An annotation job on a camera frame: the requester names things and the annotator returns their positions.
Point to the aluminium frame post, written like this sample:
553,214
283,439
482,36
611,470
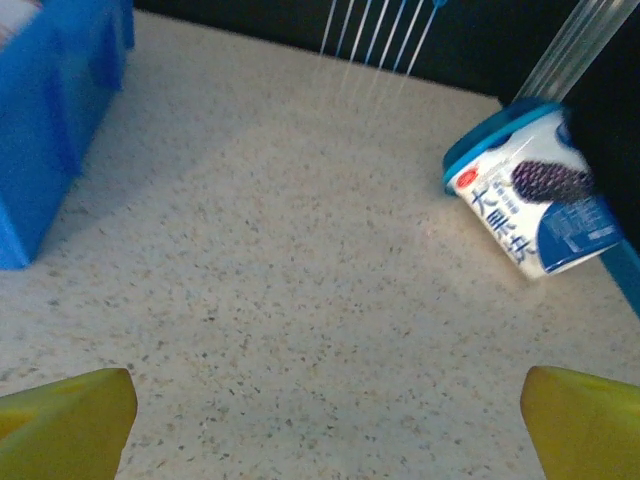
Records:
565,55

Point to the white blue yogurt cup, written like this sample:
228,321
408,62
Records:
525,200

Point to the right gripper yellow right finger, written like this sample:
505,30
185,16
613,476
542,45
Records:
590,430

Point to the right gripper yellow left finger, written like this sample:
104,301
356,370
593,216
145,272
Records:
65,430

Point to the blue plastic bin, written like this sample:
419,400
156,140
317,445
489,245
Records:
45,125

